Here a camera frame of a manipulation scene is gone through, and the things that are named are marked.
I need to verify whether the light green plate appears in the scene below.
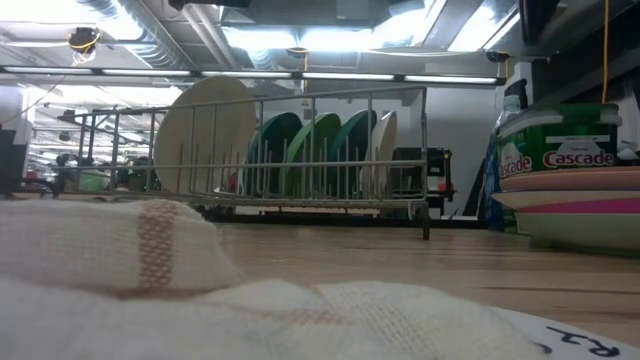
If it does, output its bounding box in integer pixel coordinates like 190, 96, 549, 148
279, 112, 343, 197

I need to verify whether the dark green plate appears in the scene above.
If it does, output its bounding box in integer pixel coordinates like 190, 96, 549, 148
248, 112, 304, 197

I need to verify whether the teal green plate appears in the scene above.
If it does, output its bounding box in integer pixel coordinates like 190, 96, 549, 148
329, 109, 379, 197

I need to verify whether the tan divided plate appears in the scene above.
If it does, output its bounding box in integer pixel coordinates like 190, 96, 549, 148
498, 166, 640, 193

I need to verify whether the pink plate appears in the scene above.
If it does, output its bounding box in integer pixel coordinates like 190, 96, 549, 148
517, 198, 640, 215

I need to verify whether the blue dish soap bottle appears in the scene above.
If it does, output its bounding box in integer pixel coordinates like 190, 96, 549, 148
479, 94, 526, 232

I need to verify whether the white red-striped kitchen towel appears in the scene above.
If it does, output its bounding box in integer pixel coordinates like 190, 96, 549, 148
0, 198, 551, 360

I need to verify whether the green Cascade detergent tub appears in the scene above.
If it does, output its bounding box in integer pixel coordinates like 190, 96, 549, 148
496, 102, 624, 179

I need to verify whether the mint green plate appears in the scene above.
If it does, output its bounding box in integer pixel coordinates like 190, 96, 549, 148
514, 212, 640, 254

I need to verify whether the white label with black writing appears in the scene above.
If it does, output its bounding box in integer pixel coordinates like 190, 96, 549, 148
492, 305, 640, 360

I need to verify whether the grey wire dish rack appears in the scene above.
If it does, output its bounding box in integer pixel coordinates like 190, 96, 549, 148
54, 85, 432, 241

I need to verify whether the black overhead camera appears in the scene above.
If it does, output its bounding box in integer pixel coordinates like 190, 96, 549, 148
67, 27, 101, 56

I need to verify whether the yellow cable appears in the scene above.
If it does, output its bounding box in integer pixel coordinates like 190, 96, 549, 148
601, 0, 610, 105

